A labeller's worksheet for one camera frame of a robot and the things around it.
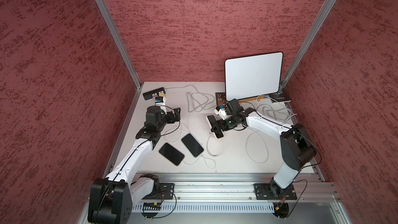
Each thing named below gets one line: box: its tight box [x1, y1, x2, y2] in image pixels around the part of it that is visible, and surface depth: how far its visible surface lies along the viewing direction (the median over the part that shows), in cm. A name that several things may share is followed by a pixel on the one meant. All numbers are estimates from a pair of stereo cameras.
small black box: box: [268, 91, 292, 103], surface depth 113 cm
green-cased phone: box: [181, 133, 205, 158], surface depth 92 cm
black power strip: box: [142, 87, 166, 101], surface depth 112 cm
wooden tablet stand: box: [238, 95, 265, 105], surface depth 108 cm
